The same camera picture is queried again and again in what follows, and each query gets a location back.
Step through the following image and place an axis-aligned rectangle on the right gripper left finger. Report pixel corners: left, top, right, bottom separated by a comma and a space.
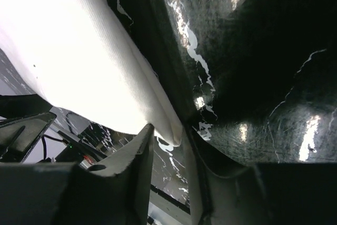
74, 124, 154, 224

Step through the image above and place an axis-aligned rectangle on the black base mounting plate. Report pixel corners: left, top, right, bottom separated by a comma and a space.
1, 94, 56, 163

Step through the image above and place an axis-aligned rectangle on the black marble pattern mat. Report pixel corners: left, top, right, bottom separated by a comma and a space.
0, 0, 337, 204

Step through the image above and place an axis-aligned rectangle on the white t-shirt robot print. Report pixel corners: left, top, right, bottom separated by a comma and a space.
1, 0, 183, 146

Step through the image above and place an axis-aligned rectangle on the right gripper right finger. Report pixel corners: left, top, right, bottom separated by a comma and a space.
182, 128, 263, 224

